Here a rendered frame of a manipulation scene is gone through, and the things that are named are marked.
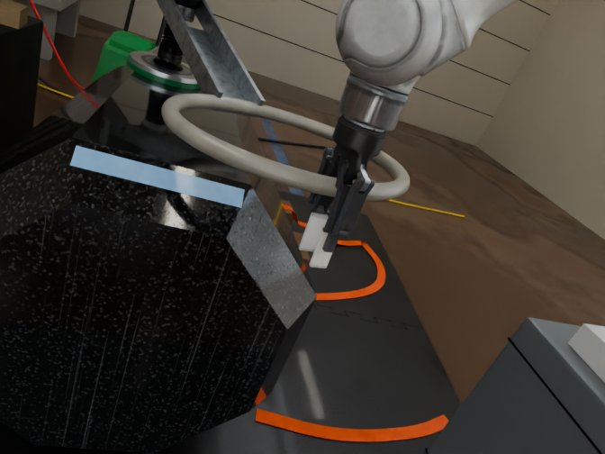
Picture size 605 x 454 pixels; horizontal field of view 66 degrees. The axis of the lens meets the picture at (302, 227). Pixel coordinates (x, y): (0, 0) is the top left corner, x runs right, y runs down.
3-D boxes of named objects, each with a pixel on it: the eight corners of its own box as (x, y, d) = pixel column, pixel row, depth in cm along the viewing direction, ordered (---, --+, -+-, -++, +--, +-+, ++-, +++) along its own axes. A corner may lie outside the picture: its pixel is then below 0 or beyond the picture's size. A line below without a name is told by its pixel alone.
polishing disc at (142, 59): (113, 58, 126) (114, 53, 125) (149, 52, 145) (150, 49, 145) (186, 87, 126) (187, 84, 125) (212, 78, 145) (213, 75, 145)
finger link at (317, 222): (312, 213, 75) (311, 212, 76) (299, 250, 78) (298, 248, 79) (329, 216, 77) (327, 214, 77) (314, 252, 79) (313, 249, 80)
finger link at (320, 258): (339, 229, 73) (341, 231, 73) (324, 266, 76) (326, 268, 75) (322, 226, 72) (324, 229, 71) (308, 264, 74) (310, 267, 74)
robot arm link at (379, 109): (389, 85, 71) (374, 122, 74) (338, 68, 67) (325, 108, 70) (421, 101, 64) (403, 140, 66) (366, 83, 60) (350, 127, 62)
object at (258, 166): (123, 90, 92) (126, 76, 91) (311, 123, 123) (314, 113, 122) (239, 199, 59) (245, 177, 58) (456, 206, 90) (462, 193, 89)
